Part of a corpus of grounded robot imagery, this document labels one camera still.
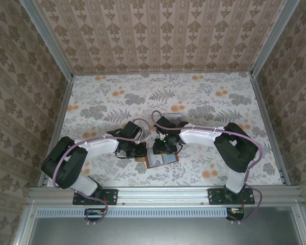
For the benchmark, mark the brown leather card holder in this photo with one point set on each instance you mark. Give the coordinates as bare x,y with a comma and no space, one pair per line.
177,157

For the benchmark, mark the bluish printed plastic card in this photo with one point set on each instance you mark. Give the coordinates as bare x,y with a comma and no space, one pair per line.
155,161

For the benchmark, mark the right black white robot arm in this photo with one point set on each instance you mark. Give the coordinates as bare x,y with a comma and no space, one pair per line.
196,136

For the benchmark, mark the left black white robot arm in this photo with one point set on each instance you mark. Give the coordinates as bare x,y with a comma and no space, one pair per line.
102,146

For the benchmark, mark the floral patterned table cover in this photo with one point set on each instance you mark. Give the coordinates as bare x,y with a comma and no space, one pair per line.
104,89

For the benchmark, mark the black connector board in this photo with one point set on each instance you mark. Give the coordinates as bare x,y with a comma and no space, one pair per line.
94,214
235,213

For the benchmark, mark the grey steel sheet panel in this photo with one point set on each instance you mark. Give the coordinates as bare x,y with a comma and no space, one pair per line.
163,232

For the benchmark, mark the aluminium mounting rail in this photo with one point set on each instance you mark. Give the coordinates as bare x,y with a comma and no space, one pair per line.
163,195

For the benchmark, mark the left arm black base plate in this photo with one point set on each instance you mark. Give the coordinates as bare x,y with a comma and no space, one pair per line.
112,196

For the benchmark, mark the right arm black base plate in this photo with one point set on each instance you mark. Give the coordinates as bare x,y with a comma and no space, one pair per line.
215,196

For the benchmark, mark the aluminium side rail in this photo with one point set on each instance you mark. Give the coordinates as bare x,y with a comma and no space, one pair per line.
63,107
262,107

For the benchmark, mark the aluminium frame bar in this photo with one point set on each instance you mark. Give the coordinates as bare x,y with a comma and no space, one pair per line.
23,227
299,224

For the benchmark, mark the aluminium upright frame post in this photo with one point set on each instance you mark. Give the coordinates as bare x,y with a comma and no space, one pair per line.
273,38
51,40

